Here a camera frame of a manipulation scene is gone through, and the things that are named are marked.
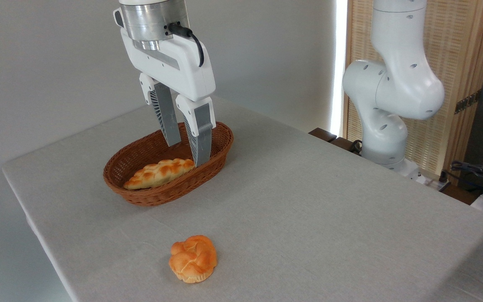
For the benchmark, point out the round knotted bread bun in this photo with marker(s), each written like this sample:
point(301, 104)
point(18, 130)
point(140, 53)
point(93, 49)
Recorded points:
point(193, 259)

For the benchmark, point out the grey tablecloth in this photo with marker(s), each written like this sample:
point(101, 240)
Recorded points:
point(308, 218)

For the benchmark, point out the white power strip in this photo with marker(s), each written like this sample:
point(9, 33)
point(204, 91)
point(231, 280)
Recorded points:
point(432, 181)

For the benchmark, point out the brown wicker basket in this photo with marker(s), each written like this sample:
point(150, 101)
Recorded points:
point(141, 159)

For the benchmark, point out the wooden slatted folding screen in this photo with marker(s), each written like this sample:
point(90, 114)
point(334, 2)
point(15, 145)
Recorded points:
point(463, 50)

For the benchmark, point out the long braided bread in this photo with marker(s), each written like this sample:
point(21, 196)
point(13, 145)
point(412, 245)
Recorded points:
point(157, 174)

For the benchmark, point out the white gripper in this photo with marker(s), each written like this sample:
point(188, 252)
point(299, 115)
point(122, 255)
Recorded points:
point(183, 67)

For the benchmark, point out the metal screen hinge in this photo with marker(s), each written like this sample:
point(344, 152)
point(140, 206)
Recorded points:
point(468, 102)

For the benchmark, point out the dark wooden mounting table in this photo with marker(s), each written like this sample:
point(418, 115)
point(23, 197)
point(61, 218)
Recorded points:
point(325, 135)

